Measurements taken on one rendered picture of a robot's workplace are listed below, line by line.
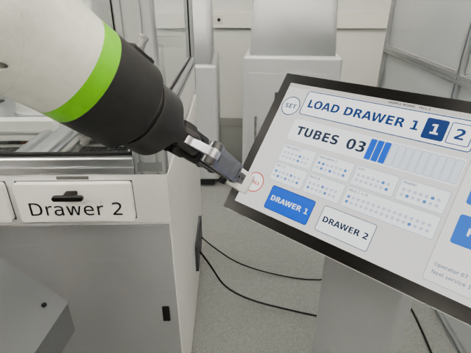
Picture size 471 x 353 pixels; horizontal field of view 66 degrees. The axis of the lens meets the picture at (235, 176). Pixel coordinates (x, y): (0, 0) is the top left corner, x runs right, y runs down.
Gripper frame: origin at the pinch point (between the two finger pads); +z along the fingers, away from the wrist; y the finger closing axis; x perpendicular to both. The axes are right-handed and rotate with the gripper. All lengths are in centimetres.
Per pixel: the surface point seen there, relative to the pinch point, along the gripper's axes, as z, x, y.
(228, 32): 203, -152, 247
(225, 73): 229, -119, 249
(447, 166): 17.6, -16.4, -21.0
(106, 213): 20, 21, 46
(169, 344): 60, 53, 37
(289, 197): 17.9, -2.3, 0.4
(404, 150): 17.6, -16.9, -14.4
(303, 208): 17.9, -1.6, -3.0
